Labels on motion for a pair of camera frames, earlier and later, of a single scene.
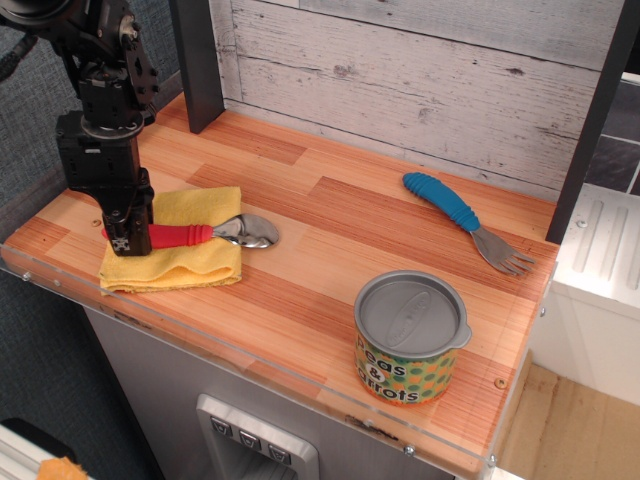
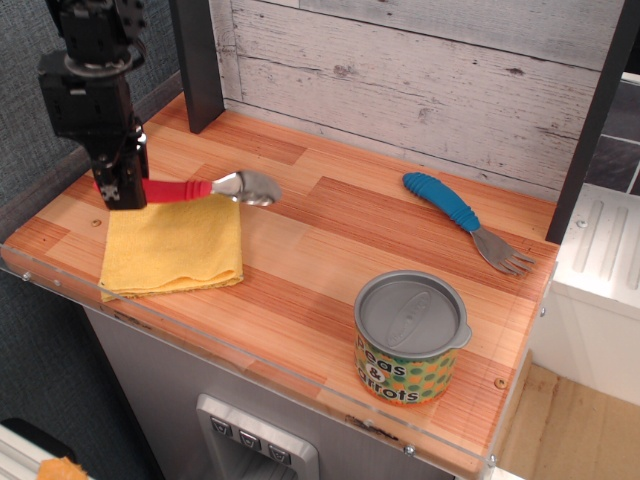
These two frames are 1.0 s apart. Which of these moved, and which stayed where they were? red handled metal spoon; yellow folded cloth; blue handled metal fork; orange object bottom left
Moved: red handled metal spoon
Stayed: blue handled metal fork; yellow folded cloth; orange object bottom left
